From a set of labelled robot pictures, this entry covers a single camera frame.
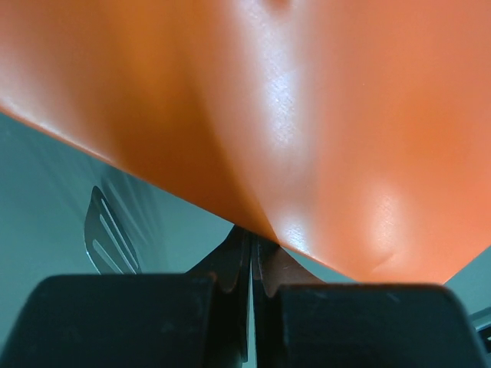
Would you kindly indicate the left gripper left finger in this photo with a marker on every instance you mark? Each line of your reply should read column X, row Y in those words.
column 194, row 319

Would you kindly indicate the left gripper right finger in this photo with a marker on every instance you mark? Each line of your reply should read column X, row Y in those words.
column 302, row 321

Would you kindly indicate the metal tongs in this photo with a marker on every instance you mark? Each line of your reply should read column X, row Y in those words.
column 107, row 244

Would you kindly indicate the orange box lid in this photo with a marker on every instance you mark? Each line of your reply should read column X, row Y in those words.
column 356, row 133

